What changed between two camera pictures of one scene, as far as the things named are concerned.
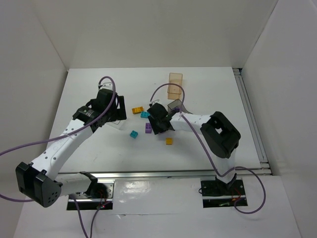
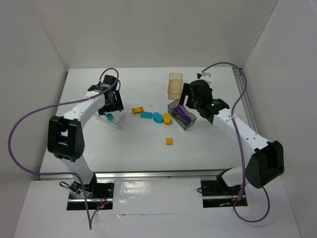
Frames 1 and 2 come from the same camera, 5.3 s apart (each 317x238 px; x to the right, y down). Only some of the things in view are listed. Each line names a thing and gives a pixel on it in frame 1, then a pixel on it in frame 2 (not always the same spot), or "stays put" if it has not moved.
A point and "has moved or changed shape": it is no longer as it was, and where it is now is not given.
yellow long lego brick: x=137 y=110 stays put
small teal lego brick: x=133 y=134 has moved or changed shape
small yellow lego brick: x=169 y=141 stays put
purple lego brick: x=148 y=128 has moved or changed shape
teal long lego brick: x=144 y=114 stays put
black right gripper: x=155 y=123 -> x=187 y=94
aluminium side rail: x=251 y=121 stays put
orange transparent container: x=174 y=91 stays put
